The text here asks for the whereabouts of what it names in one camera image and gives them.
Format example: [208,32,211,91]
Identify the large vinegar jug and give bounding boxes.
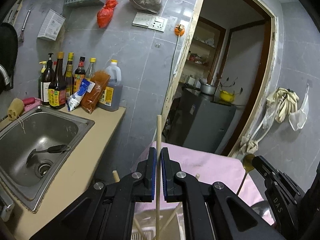
[98,59,123,112]

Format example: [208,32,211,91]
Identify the stainless steel sink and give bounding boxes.
[1,106,95,213]

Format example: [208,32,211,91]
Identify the grey cabinet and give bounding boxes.
[167,88,236,153]

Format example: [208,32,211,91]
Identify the white plastic utensil holder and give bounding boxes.
[131,207,185,239]

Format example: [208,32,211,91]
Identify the clear plastic bag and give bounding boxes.
[289,84,309,132]

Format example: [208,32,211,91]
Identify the gold spoon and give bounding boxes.
[236,154,255,196]

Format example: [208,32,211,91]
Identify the loofah sponge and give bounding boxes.
[7,98,24,121]

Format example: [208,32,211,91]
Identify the orange spice bag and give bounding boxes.
[80,70,111,114]

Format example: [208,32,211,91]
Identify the wall switch panel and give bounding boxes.
[132,12,168,32]

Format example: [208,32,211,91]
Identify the white wall box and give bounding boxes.
[37,9,66,41]

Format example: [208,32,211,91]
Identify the red plastic bag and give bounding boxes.
[97,0,118,28]

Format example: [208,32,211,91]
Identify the blue white packet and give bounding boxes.
[67,79,95,112]

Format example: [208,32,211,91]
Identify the dark soy sauce bottle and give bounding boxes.
[48,51,66,109]

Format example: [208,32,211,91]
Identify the aluminium pot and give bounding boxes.
[200,83,216,96]

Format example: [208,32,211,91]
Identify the pink soap dish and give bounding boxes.
[22,97,41,112]

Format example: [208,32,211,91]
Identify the pink floral tablecloth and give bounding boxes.
[132,142,263,213]

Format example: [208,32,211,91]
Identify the black wok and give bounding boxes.
[1,23,18,92]

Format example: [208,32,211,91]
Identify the yellow bowl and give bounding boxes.
[219,90,235,103]

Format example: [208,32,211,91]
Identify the wooden chopstick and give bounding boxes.
[158,173,201,235]
[155,115,162,240]
[112,170,148,240]

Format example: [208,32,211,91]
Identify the chrome faucet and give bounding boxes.
[0,64,10,86]

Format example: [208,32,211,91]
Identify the orange wall plug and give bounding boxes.
[174,24,185,37]

